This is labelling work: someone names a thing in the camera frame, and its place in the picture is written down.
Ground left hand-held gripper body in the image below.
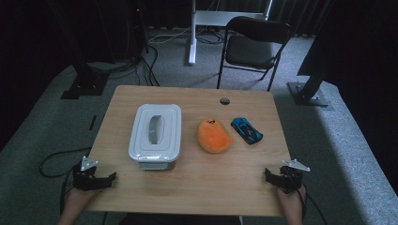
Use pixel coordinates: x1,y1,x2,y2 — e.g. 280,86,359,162
72,156,101,192

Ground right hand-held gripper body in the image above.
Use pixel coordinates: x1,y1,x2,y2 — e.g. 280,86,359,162
279,158,312,195

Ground clear glass container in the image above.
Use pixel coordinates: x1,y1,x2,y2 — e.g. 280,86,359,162
137,157,178,172

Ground blue toy car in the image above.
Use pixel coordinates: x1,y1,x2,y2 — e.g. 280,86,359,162
230,116,264,145

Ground white box lid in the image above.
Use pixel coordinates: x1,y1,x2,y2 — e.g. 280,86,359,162
128,103,183,164

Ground orange plush toy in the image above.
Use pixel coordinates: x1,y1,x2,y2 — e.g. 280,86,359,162
196,116,235,155

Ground person's right hand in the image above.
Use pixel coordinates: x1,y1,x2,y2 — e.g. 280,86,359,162
275,186,307,219

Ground person's left hand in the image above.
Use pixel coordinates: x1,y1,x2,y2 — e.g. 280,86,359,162
64,187,99,218

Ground person's dark lap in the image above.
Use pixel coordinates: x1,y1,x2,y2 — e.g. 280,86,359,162
118,213,244,225

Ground black metal stand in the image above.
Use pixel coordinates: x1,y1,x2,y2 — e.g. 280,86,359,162
286,0,333,109
46,0,111,100

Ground black folding chair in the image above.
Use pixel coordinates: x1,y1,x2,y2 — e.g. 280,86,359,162
216,16,294,92

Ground black computer tower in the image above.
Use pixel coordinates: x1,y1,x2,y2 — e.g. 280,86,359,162
123,0,150,61

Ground dark curtain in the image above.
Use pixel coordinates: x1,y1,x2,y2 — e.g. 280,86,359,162
268,0,333,38

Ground right hand-held gripper cable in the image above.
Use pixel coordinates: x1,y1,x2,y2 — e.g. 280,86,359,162
289,174,308,219

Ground hand-held gripper cable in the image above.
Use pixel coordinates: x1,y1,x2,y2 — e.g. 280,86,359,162
59,172,77,217
289,174,308,219

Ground left hand-held gripper cable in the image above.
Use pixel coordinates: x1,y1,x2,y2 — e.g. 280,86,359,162
59,172,77,217

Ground black floor cable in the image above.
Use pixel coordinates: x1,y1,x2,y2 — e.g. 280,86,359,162
38,146,94,179

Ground thin black cable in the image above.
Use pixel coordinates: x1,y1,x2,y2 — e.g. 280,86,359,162
304,191,329,225

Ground bundle of black cables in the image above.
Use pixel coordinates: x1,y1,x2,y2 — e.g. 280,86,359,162
87,45,161,87

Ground white desk frame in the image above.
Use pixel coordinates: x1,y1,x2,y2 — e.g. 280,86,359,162
187,0,274,66

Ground white floor cable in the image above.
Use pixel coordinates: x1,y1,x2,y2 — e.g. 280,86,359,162
148,26,192,45

